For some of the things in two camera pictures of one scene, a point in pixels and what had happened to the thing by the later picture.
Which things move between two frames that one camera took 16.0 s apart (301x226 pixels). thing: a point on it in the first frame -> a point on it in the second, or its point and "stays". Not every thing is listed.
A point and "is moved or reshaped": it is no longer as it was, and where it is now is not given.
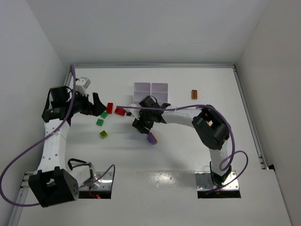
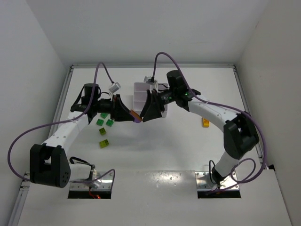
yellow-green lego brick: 103,134 is moved or reshaped
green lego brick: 99,122 stays
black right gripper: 140,125 -> 157,101
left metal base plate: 99,181 stays
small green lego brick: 104,115 stays
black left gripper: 90,106 -> 115,107
